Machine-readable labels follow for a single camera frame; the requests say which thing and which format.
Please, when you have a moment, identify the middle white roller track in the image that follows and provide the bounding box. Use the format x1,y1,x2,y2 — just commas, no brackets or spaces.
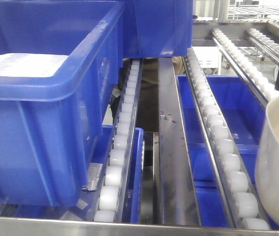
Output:
184,48,271,230

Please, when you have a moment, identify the blue crate lower left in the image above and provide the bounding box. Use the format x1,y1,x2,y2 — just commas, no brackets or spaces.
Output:
13,125,144,223

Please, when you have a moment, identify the white foam sheet in crate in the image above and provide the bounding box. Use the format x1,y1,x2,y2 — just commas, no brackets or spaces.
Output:
0,53,68,78

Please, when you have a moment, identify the left white roller track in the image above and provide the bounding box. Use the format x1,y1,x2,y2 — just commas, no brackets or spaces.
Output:
90,59,143,222

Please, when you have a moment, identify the steel front shelf edge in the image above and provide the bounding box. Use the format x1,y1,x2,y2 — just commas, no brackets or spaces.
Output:
0,217,279,236

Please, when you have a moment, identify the white roller track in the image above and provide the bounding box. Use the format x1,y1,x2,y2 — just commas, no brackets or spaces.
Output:
184,48,271,230
212,29,279,105
90,59,143,222

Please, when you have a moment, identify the far right roller track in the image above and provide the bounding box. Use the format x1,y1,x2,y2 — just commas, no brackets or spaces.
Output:
247,28,279,66

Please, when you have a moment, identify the right white roller track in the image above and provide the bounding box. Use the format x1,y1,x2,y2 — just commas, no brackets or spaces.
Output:
212,29,279,105

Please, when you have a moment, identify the steel centre divider rail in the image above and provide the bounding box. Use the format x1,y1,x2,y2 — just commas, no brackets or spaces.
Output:
156,58,201,226

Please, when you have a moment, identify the large blue crate near left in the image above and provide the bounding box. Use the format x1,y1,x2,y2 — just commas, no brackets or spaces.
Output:
0,0,125,207

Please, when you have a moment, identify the white round plastic bin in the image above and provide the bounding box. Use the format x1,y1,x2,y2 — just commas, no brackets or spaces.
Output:
254,91,279,229

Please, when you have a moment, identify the blue crate lower right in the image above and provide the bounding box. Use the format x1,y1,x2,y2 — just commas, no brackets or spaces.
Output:
178,75,274,231

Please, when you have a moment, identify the blue crate rear centre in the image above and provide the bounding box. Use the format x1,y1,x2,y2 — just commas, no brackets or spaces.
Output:
123,0,193,58

